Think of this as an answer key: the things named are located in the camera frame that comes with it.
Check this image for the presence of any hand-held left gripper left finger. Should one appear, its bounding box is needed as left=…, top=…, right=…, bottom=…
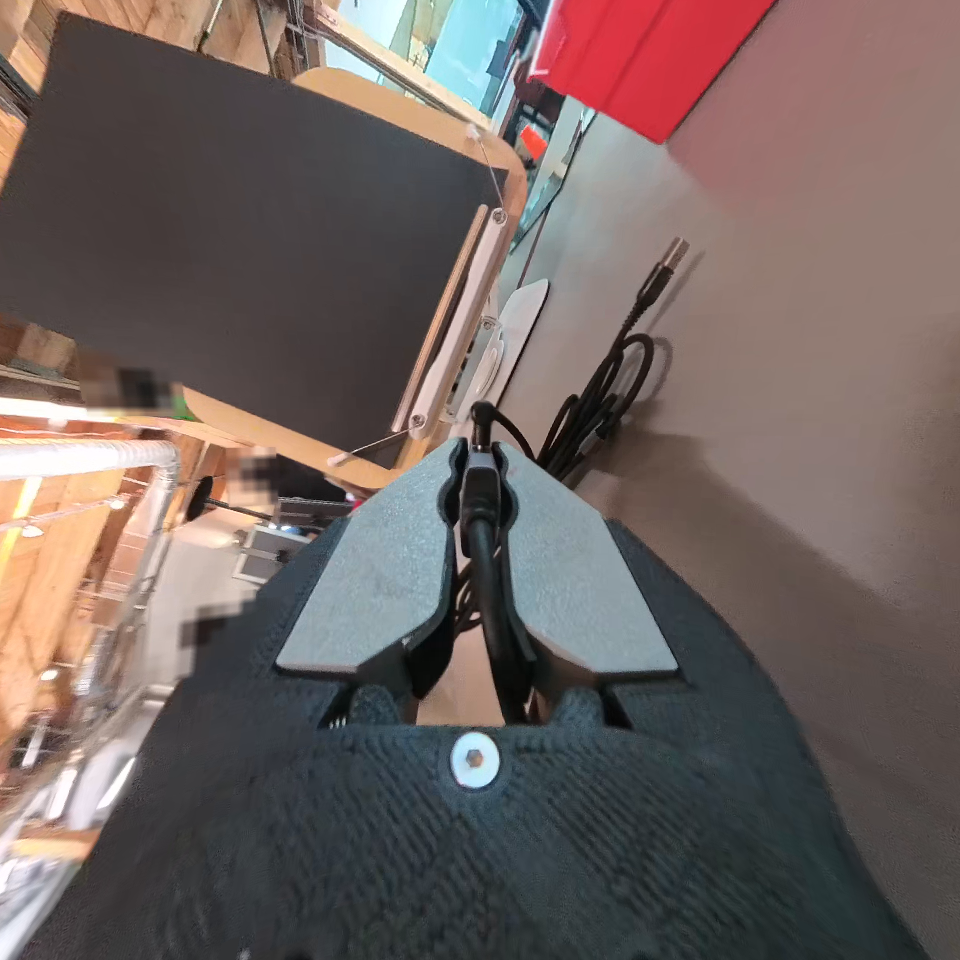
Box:
left=276, top=437, right=466, bottom=699

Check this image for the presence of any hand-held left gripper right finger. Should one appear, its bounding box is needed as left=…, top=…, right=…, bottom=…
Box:
left=491, top=441, right=680, bottom=685

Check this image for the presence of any grey framed screen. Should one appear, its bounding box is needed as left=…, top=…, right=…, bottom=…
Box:
left=232, top=525, right=312, bottom=582

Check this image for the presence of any white-tipped metal stylus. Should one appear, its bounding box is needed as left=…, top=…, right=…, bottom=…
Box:
left=327, top=416, right=429, bottom=468

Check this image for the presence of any wood-framed black board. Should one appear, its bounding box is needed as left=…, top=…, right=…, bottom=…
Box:
left=0, top=11, right=530, bottom=492

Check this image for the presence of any red plastic bin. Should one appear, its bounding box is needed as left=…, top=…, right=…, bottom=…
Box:
left=525, top=0, right=777, bottom=144

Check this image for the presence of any silver ventilation duct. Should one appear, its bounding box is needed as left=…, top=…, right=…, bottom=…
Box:
left=0, top=438, right=181, bottom=530

